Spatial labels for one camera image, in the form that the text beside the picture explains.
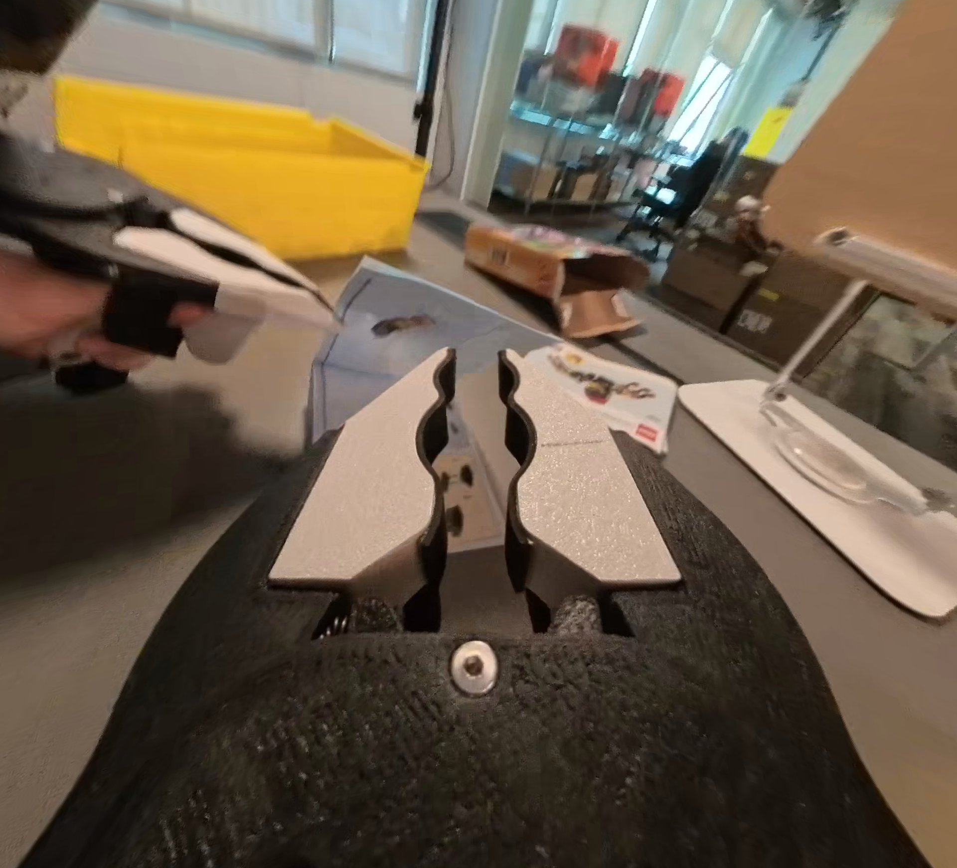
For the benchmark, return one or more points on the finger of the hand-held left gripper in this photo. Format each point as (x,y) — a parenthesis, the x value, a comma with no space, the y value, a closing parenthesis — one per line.
(247,296)
(232,236)

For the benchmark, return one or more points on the spider instruction booklet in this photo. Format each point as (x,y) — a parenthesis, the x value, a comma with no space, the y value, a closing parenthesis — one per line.
(628,390)

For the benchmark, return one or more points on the snake instruction booklet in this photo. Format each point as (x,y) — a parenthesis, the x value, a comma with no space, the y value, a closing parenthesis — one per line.
(448,307)

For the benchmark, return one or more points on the colourful lego set box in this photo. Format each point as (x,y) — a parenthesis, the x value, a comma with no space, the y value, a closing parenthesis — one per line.
(523,255)

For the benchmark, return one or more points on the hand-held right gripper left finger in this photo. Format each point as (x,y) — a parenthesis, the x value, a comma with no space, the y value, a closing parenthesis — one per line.
(351,509)

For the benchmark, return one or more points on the black pole stand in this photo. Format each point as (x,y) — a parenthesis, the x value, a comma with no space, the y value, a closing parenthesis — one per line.
(441,23)

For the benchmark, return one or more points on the black office chair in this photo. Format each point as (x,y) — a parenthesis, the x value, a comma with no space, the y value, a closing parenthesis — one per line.
(695,188)

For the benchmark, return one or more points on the yellow wall sign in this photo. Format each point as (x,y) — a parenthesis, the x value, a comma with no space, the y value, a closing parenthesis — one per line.
(770,132)

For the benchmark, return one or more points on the pile of cardboard boxes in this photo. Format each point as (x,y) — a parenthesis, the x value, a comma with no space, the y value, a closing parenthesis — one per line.
(718,270)

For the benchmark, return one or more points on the wooden board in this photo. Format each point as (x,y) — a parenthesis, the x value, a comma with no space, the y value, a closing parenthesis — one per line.
(882,135)

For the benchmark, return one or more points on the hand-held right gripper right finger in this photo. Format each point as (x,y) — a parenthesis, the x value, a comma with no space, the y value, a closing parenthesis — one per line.
(598,509)

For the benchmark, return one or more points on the person's left hand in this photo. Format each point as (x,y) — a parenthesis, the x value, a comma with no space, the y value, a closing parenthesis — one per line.
(45,307)

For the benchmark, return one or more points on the clear stand with white base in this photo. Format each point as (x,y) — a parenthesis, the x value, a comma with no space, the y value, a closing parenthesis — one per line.
(748,419)

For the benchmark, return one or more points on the red equipment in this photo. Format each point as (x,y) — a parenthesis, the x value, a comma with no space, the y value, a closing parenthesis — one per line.
(587,57)
(659,91)

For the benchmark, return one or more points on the yellow plastic bin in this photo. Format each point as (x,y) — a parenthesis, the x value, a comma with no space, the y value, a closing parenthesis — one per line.
(262,195)

